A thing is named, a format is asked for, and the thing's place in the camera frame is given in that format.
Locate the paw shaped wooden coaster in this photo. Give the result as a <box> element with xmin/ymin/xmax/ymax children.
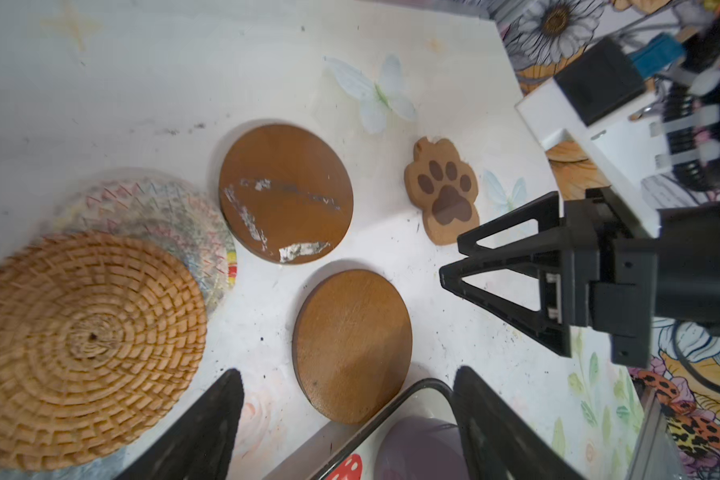
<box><xmin>404</xmin><ymin>137</ymin><xmax>480</xmax><ymax>246</ymax></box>

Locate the scratched dark wooden round coaster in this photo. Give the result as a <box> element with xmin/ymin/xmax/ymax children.
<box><xmin>218</xmin><ymin>124</ymin><xmax>354</xmax><ymax>265</ymax></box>

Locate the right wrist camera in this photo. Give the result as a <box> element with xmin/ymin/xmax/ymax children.
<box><xmin>516</xmin><ymin>39</ymin><xmax>671</xmax><ymax>238</ymax></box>

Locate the strawberry print serving tray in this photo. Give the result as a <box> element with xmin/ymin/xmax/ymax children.
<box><xmin>305</xmin><ymin>377</ymin><xmax>457</xmax><ymax>480</ymax></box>

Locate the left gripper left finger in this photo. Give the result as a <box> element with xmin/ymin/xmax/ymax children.
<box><xmin>118</xmin><ymin>369</ymin><xmax>244</xmax><ymax>480</ymax></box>

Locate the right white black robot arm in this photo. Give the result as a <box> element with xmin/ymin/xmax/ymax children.
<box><xmin>439</xmin><ymin>16</ymin><xmax>720</xmax><ymax>367</ymax></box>

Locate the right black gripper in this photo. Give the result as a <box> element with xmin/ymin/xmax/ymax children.
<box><xmin>439</xmin><ymin>190</ymin><xmax>720</xmax><ymax>366</ymax></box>

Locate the grey woven round coaster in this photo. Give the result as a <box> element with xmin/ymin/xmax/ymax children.
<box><xmin>0</xmin><ymin>448</ymin><xmax>126</xmax><ymax>480</ymax></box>

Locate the plain wooden round coaster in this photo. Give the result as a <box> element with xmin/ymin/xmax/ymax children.
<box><xmin>292</xmin><ymin>269</ymin><xmax>413</xmax><ymax>424</ymax></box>

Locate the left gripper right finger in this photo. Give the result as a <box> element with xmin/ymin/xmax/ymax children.
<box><xmin>452</xmin><ymin>366</ymin><xmax>581</xmax><ymax>480</ymax></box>

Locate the multicolour woven round coaster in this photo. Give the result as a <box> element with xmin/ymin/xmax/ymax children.
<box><xmin>39</xmin><ymin>173</ymin><xmax>237</xmax><ymax>313</ymax></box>

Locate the lavender mug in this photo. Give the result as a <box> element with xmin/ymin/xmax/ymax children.
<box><xmin>374</xmin><ymin>416</ymin><xmax>469</xmax><ymax>479</ymax></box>

